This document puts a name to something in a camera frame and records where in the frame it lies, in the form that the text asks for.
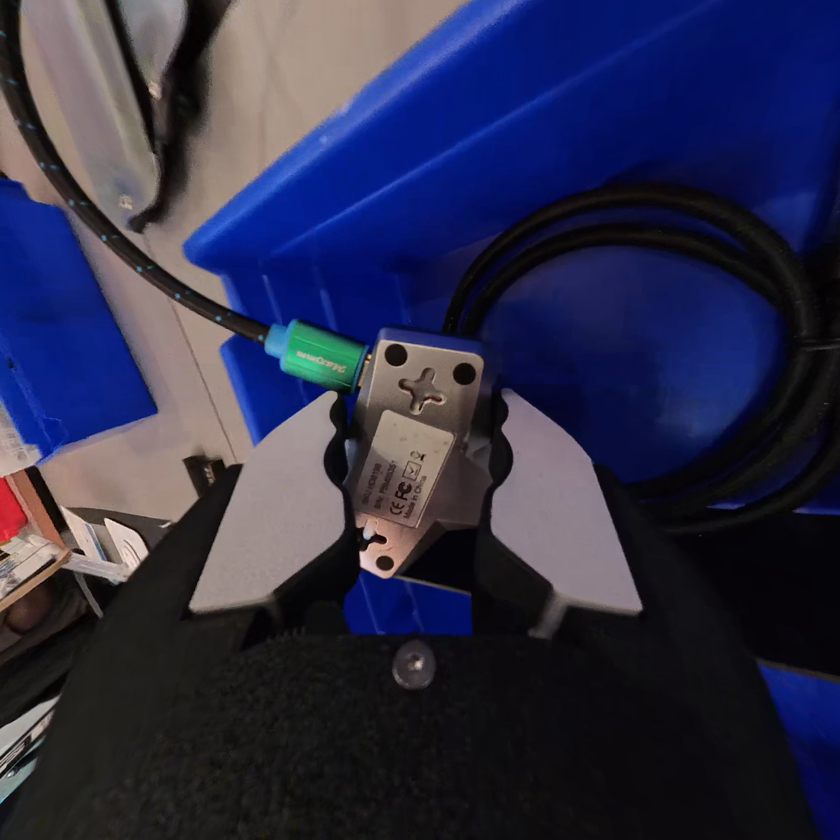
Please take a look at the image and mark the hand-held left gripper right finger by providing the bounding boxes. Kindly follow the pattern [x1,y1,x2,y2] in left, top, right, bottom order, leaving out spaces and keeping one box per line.
[471,388,643,637]

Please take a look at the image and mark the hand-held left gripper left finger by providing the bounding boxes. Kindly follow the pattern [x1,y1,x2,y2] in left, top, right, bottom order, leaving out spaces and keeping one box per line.
[189,392,361,631]

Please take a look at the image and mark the braided black cable green plugs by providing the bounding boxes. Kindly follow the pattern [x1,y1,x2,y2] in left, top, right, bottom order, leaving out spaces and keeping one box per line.
[0,0,370,396]

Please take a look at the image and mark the silver metal HDMI switch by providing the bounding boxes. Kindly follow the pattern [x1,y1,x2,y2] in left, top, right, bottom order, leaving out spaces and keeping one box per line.
[341,328,493,581]

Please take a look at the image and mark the blue plastic bin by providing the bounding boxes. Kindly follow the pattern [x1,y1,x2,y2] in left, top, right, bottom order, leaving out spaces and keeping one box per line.
[0,177,160,463]
[182,0,840,840]

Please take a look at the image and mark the black divider of blue bin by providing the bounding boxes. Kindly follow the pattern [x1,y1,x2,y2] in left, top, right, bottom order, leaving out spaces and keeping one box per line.
[394,508,840,680]

